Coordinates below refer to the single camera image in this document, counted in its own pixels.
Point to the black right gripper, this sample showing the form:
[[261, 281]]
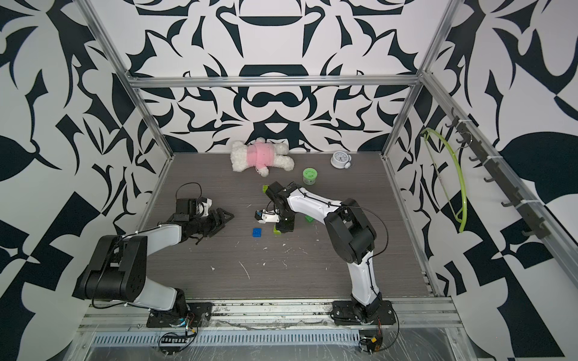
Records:
[[284, 226]]

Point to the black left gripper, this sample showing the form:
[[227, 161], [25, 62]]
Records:
[[221, 218]]

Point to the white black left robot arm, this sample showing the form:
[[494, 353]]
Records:
[[117, 270]]

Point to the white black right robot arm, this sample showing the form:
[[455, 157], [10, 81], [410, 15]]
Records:
[[351, 233]]

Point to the green lidded round jar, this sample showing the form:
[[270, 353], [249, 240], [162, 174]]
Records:
[[310, 176]]

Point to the white plush teddy pink shirt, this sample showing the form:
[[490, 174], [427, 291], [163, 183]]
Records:
[[261, 155]]

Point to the white alarm clock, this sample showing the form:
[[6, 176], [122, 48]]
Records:
[[341, 160]]

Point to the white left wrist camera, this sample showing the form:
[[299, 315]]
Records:
[[203, 207]]

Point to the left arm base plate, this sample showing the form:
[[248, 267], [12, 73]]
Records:
[[194, 314]]

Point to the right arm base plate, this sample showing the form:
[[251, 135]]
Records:
[[353, 313]]

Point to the black wall hook rack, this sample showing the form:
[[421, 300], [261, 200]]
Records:
[[500, 173]]

